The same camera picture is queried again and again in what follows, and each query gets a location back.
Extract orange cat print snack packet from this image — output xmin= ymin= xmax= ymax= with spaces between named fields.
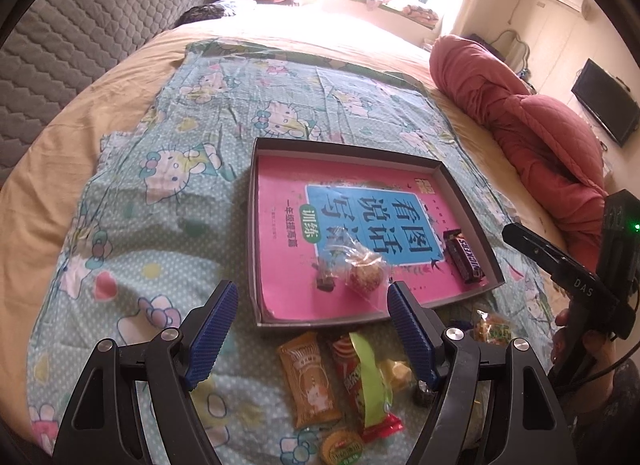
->
xmin=276 ymin=331 xmax=343 ymax=430

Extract brown pastry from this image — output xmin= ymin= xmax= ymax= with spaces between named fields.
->
xmin=470 ymin=309 xmax=516 ymax=346

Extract clear wrapped round pastry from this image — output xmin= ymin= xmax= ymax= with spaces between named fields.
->
xmin=325 ymin=237 xmax=394 ymax=300

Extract beige bed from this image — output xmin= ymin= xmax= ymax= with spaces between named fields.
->
xmin=0 ymin=2 xmax=593 ymax=465

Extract dark cardboard tray box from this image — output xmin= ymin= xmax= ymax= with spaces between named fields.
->
xmin=248 ymin=136 xmax=506 ymax=328

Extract brown chocolate bar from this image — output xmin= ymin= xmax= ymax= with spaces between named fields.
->
xmin=444 ymin=228 xmax=487 ymax=285

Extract grey quilted headboard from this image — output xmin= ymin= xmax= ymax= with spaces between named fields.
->
xmin=0 ymin=0 xmax=218 ymax=187

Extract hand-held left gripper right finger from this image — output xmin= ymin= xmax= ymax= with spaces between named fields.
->
xmin=386 ymin=281 xmax=576 ymax=465

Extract red snack packet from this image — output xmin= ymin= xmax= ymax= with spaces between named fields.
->
xmin=327 ymin=335 xmax=405 ymax=443

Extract black television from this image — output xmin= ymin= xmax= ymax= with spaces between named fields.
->
xmin=571 ymin=58 xmax=640 ymax=147

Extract folded patterned cloth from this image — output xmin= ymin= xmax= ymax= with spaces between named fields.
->
xmin=400 ymin=4 xmax=443 ymax=27

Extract person's right hand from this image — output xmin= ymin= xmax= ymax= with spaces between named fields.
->
xmin=547 ymin=307 xmax=621 ymax=396

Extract black cable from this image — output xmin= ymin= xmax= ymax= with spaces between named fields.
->
xmin=560 ymin=290 xmax=640 ymax=388

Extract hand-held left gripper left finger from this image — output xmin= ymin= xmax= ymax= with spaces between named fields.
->
xmin=51 ymin=280 xmax=240 ymax=465

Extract pink book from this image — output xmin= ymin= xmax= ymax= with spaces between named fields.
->
xmin=256 ymin=154 xmax=493 ymax=321

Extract red quilt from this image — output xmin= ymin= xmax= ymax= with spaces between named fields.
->
xmin=429 ymin=35 xmax=609 ymax=271

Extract cat print blanket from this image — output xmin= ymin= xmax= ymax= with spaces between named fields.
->
xmin=25 ymin=38 xmax=556 ymax=465

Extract dark pillow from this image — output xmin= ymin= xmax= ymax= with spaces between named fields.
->
xmin=175 ymin=2 xmax=236 ymax=28

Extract person's right forearm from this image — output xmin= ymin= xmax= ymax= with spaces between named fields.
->
xmin=587 ymin=360 xmax=640 ymax=465

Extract round green yellow snack packet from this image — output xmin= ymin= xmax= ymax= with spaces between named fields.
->
xmin=320 ymin=427 xmax=368 ymax=465

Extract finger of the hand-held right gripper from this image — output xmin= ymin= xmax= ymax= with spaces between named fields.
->
xmin=502 ymin=222 xmax=572 ymax=278

